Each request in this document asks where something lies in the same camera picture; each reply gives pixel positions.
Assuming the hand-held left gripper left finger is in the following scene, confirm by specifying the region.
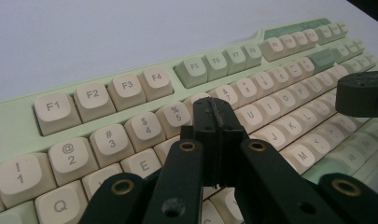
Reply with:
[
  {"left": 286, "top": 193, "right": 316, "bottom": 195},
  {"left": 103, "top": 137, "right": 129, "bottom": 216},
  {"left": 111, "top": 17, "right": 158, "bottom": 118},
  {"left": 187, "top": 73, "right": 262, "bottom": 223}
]
[{"left": 180, "top": 96, "right": 222, "bottom": 189}]

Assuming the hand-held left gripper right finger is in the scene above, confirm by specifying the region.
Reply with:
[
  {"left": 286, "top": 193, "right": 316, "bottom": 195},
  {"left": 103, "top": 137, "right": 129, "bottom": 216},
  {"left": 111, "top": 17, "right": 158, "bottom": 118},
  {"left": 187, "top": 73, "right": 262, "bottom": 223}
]
[{"left": 212, "top": 98, "right": 250, "bottom": 189}]

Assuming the green and cream keyboard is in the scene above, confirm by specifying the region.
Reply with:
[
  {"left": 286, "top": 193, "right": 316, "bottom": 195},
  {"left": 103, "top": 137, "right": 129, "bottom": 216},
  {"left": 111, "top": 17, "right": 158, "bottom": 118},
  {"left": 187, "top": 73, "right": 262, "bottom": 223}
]
[{"left": 0, "top": 17, "right": 378, "bottom": 224}]

